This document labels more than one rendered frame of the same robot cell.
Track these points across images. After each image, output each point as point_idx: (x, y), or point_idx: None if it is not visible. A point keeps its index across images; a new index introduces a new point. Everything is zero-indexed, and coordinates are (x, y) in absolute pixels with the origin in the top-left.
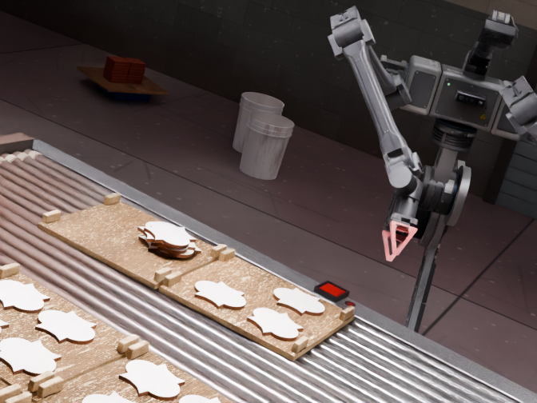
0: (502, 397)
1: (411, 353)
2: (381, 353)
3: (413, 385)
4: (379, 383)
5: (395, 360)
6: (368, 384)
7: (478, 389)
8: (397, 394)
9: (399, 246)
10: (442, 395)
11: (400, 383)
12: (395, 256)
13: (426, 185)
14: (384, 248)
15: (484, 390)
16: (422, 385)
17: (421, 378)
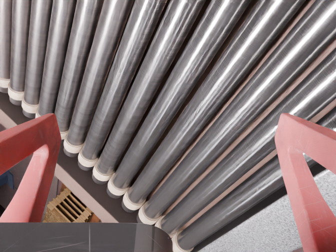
0: (221, 214)
1: (325, 124)
2: (291, 51)
3: (201, 90)
4: (175, 25)
5: (271, 77)
6: (170, 3)
7: (236, 194)
8: (155, 52)
9: (27, 168)
10: (186, 127)
11: (191, 66)
12: (281, 171)
13: None
14: (327, 132)
15: (232, 200)
16: (199, 104)
17: (228, 112)
